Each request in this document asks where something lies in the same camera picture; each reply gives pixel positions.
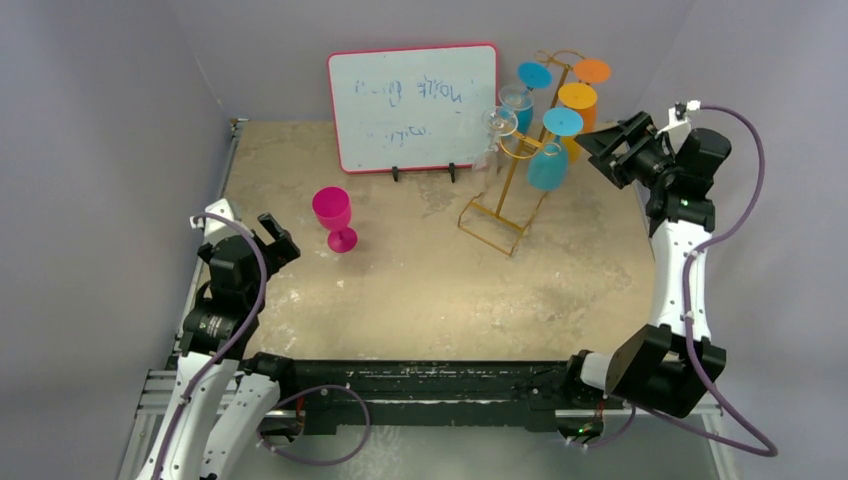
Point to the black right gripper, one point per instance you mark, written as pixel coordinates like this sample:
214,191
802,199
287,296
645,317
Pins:
622,154

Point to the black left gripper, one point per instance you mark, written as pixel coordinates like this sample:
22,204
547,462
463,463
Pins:
281,249

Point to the light blue wine glass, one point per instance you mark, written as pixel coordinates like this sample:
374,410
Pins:
549,166

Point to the pink wine glass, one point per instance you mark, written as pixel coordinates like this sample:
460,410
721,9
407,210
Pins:
332,208

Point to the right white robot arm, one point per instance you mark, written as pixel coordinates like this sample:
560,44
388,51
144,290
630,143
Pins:
664,365

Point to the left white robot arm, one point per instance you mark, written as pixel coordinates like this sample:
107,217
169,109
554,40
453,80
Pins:
215,407

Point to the yellow wine glass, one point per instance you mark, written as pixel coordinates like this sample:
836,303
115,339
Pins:
582,98

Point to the orange wine glass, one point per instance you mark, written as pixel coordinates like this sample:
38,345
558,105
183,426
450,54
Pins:
592,71

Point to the rear blue wine glass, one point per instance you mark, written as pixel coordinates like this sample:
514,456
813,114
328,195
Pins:
533,76

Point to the rear clear wine glass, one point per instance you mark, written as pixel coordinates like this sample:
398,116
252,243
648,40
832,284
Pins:
515,99

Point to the clear wine glass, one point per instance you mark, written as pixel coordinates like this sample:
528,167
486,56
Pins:
499,122
515,99

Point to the front clear wine glass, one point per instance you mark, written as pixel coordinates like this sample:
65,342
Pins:
499,122

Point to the red framed whiteboard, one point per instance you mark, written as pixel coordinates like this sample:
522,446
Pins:
417,108

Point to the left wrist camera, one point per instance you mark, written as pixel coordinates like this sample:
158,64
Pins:
215,223

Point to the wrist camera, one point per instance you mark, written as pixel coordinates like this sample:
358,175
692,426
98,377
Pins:
679,124
215,223

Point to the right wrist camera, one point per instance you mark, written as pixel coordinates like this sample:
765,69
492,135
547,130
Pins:
679,124

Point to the gold wire wine glass rack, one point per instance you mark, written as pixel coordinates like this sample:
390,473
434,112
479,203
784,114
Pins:
518,149

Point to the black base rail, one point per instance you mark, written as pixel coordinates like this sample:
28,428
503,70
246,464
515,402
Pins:
533,395

